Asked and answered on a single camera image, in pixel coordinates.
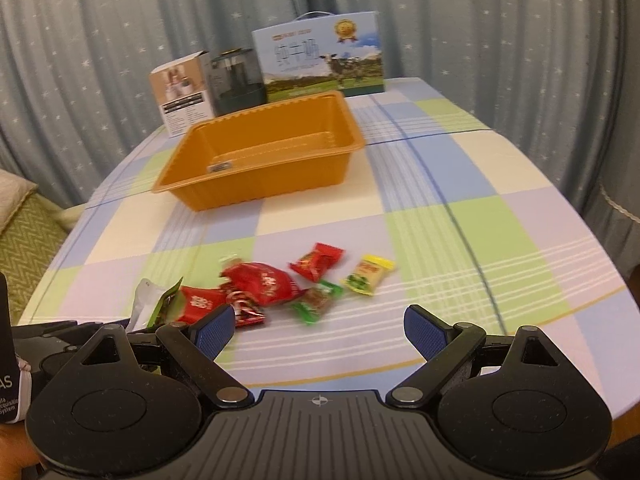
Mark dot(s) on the yellow green snack packet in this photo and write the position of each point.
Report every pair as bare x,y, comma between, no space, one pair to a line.
367,275

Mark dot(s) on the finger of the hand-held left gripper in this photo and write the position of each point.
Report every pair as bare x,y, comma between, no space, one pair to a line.
55,335

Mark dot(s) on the beige pillow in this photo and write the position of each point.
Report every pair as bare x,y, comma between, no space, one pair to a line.
12,197

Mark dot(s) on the white product box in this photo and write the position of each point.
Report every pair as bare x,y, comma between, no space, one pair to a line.
177,90

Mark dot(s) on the red packet yellow print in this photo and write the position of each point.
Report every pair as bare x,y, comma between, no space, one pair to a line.
317,262

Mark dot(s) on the white green snack packet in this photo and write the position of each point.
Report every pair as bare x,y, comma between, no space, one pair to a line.
147,305

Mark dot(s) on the grey star-print curtain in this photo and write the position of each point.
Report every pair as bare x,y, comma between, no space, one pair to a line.
100,35

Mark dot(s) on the red white striped candy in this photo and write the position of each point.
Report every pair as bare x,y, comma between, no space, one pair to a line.
247,312

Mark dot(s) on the large red snack packet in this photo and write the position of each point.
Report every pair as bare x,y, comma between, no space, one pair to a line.
262,282

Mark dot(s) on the orange plastic tray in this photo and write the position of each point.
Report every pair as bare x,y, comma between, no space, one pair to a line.
280,170

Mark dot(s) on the person's left hand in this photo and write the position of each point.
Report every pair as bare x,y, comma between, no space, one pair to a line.
12,452

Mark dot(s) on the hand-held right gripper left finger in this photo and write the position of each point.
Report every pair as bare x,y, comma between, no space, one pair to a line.
217,332

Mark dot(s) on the red packet white print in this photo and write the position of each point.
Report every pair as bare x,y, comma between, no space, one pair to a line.
200,302

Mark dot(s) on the grey lace-trimmed cloth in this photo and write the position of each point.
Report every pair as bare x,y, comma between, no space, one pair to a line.
617,220

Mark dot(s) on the green zigzag cushion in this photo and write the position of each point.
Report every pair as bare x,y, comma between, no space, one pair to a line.
30,245

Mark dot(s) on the milk carton box with cow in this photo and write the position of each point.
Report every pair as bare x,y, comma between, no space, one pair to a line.
320,55

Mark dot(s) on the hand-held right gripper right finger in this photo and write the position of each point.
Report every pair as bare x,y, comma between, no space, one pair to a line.
425,332

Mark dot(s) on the checked tablecloth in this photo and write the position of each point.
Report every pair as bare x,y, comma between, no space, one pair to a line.
450,185

